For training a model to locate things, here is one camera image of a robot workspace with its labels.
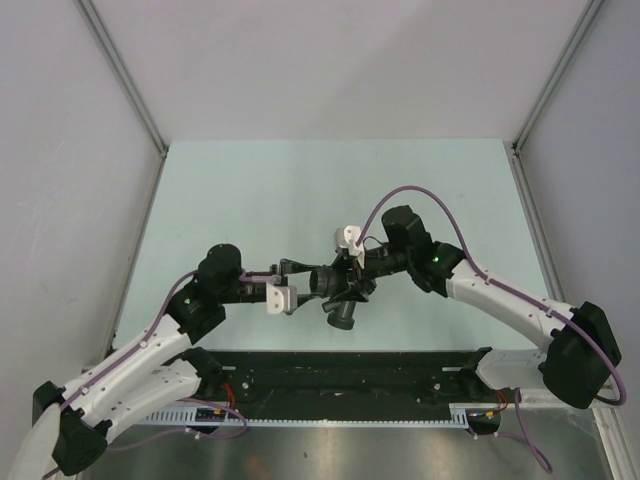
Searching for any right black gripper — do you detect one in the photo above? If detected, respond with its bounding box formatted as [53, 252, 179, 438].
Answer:
[326, 245, 412, 303]

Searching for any black pipe tee fitting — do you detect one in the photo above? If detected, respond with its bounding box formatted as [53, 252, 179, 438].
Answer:
[320, 274, 361, 331]

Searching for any black threaded coupling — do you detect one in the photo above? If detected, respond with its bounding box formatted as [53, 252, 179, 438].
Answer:
[309, 266, 333, 297]

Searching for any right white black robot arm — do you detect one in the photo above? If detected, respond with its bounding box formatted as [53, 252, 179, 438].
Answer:
[329, 206, 627, 409]

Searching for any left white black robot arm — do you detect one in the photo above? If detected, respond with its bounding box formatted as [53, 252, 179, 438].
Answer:
[33, 244, 315, 478]

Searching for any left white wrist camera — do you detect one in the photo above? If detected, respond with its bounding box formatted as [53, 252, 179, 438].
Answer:
[266, 283, 298, 315]

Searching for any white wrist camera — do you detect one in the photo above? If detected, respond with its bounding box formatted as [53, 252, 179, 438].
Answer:
[266, 283, 298, 315]
[334, 225, 365, 268]

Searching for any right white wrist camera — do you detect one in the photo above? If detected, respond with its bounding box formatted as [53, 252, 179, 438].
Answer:
[334, 225, 365, 268]

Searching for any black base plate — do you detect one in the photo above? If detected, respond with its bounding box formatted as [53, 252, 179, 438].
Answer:
[183, 348, 515, 419]

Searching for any white slotted cable duct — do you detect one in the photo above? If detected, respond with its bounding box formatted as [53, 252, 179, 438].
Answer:
[135, 404, 505, 429]

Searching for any aluminium frame rail left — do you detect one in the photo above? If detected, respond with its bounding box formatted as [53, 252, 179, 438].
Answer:
[80, 144, 171, 373]

